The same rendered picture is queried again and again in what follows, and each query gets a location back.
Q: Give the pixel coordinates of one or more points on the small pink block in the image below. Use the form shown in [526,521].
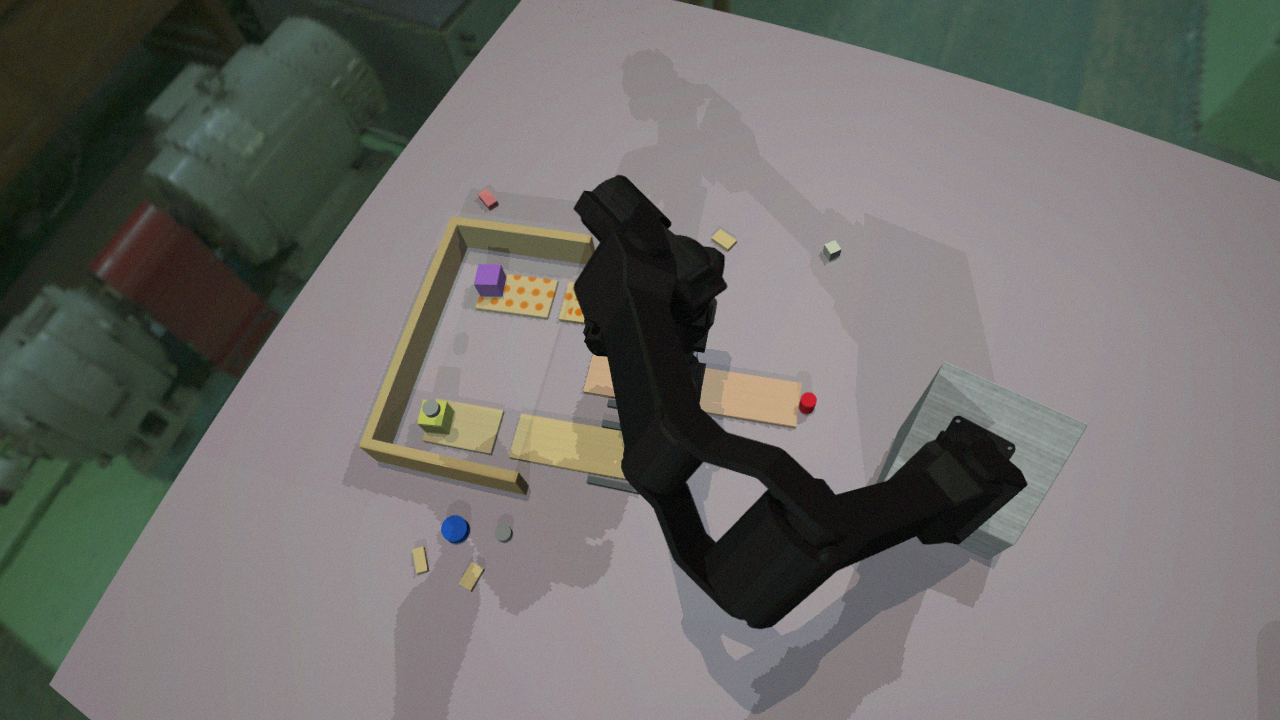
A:
[488,199]

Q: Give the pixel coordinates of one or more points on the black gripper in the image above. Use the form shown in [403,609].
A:
[693,332]

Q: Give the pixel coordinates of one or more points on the pale yellow flat panel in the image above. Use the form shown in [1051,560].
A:
[576,447]

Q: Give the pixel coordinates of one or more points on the blue disc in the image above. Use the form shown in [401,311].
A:
[455,529]

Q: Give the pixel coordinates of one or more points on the yellow strip with orange polka dots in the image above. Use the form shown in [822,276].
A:
[574,313]

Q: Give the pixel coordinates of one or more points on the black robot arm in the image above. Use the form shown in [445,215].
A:
[639,279]

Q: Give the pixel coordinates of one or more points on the pale yellow flat block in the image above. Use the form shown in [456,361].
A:
[723,240]

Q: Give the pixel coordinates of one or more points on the yellow rectangular block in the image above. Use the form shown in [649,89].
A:
[471,577]

